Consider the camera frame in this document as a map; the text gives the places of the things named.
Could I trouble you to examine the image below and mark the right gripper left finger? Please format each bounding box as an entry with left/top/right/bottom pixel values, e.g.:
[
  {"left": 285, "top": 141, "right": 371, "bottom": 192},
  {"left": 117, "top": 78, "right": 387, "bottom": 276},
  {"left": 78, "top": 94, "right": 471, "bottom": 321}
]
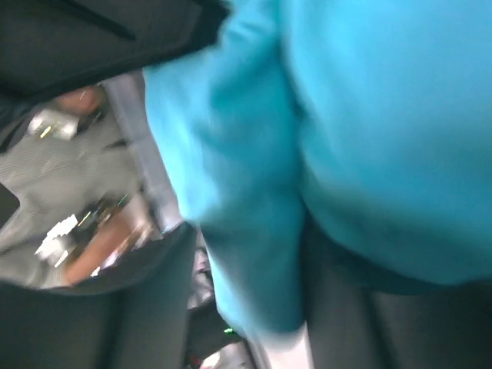
[{"left": 1, "top": 223, "right": 196, "bottom": 368}]

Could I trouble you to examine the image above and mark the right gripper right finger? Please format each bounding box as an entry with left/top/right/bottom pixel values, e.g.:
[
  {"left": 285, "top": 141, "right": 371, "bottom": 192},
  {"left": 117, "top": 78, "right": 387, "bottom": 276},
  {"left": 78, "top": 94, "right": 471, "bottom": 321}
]
[{"left": 303, "top": 222, "right": 491, "bottom": 368}]

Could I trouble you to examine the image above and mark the teal t shirt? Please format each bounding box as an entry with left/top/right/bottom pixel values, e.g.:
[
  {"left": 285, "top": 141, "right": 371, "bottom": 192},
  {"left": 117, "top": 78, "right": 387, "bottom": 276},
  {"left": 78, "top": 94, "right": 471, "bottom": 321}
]
[{"left": 143, "top": 1, "right": 491, "bottom": 337}]

